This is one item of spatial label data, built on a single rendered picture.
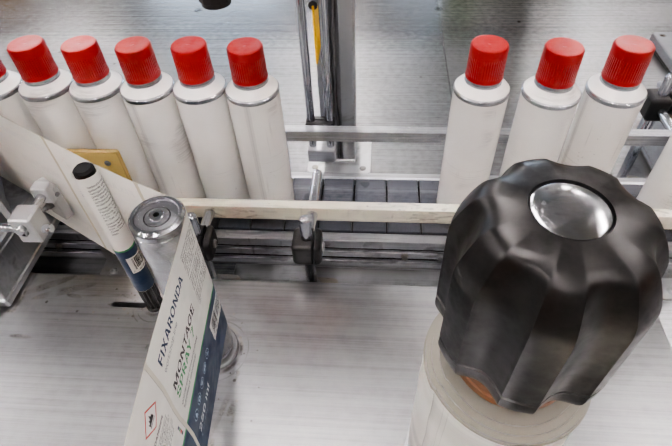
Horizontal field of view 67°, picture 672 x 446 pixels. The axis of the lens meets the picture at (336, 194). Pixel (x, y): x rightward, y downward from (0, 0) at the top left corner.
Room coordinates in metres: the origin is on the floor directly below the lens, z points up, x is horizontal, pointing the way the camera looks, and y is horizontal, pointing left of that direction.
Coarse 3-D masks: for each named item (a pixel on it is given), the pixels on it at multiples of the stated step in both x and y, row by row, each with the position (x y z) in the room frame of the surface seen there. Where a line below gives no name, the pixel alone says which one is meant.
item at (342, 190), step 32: (320, 192) 0.43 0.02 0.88; (352, 192) 0.43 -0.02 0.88; (384, 192) 0.42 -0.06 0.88; (416, 192) 0.42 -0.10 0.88; (64, 224) 0.40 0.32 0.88; (224, 224) 0.39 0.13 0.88; (256, 224) 0.39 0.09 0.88; (288, 224) 0.38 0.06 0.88; (320, 224) 0.38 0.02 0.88; (352, 224) 0.38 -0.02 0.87; (384, 224) 0.37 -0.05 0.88; (416, 224) 0.37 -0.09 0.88; (448, 224) 0.37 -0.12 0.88
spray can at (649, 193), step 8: (664, 152) 0.38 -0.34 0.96; (664, 160) 0.37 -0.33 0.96; (656, 168) 0.38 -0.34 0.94; (664, 168) 0.37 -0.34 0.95; (648, 176) 0.39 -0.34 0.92; (656, 176) 0.37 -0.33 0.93; (664, 176) 0.37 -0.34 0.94; (648, 184) 0.38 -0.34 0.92; (656, 184) 0.37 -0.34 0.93; (664, 184) 0.36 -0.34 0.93; (640, 192) 0.39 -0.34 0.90; (648, 192) 0.37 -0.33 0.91; (656, 192) 0.36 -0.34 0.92; (664, 192) 0.36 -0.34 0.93; (640, 200) 0.38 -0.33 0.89; (648, 200) 0.37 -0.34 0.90; (656, 200) 0.36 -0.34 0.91; (664, 200) 0.36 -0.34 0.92; (656, 208) 0.36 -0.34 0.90; (664, 208) 0.35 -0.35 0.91
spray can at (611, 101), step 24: (624, 48) 0.38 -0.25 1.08; (648, 48) 0.38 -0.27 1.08; (624, 72) 0.37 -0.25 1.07; (600, 96) 0.37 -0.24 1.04; (624, 96) 0.36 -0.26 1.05; (576, 120) 0.39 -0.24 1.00; (600, 120) 0.37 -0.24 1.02; (624, 120) 0.36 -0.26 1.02; (576, 144) 0.37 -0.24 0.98; (600, 144) 0.36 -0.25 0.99; (600, 168) 0.36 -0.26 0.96
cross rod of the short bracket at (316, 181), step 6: (312, 174) 0.43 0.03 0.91; (318, 174) 0.43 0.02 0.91; (312, 180) 0.42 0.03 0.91; (318, 180) 0.42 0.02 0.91; (312, 186) 0.41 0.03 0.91; (318, 186) 0.41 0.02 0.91; (312, 192) 0.40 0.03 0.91; (318, 192) 0.40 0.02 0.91; (312, 198) 0.39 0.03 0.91; (318, 198) 0.39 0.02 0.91; (312, 216) 0.36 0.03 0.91; (312, 222) 0.36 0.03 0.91
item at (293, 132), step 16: (288, 128) 0.45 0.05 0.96; (304, 128) 0.45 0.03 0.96; (320, 128) 0.45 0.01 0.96; (336, 128) 0.45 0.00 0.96; (352, 128) 0.45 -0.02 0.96; (368, 128) 0.44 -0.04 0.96; (384, 128) 0.44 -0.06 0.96; (400, 128) 0.44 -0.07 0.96; (416, 128) 0.44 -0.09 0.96; (432, 128) 0.44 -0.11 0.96; (624, 144) 0.41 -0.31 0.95; (640, 144) 0.41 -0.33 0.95; (656, 144) 0.40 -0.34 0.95
